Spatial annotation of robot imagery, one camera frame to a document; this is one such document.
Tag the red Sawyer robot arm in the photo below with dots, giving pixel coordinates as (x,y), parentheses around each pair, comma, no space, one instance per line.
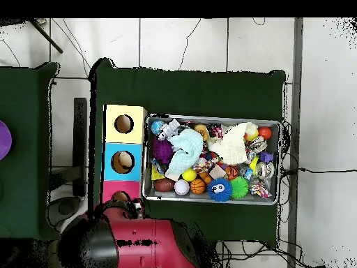
(139,240)

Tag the wooden box three holes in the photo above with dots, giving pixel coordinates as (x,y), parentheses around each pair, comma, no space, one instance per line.
(136,134)

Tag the mint green waffle cloth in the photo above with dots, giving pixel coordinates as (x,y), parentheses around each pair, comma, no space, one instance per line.
(187,150)

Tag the purple spiky ball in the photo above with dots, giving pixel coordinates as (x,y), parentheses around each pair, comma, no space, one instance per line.
(162,150)

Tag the silver toy robot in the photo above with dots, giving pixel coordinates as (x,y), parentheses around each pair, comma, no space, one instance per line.
(167,129)

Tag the blue globe ball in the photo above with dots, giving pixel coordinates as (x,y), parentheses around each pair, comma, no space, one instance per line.
(155,127)

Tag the small white baseball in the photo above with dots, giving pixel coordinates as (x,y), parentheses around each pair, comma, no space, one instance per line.
(181,187)

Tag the small brown football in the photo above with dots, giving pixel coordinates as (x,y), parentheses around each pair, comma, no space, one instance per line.
(164,184)

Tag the small orange basketball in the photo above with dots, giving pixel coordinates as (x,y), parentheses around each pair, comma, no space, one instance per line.
(197,186)

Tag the cream waffle cloth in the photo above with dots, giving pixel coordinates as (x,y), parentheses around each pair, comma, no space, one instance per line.
(231,145)

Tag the dark green table cloth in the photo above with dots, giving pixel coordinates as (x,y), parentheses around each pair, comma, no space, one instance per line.
(195,92)

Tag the blue fuzzy googly-eye ball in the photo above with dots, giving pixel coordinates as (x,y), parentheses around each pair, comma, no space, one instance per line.
(219,189)

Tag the green spiky rubber ball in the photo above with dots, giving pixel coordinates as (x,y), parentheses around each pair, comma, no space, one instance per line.
(239,187)

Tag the dark green side table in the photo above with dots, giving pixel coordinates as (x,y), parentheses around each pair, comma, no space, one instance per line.
(25,139)

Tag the black tripod leg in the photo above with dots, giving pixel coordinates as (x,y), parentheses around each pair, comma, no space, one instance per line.
(47,37)

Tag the purple round object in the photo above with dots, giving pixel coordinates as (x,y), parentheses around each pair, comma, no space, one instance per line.
(4,139)

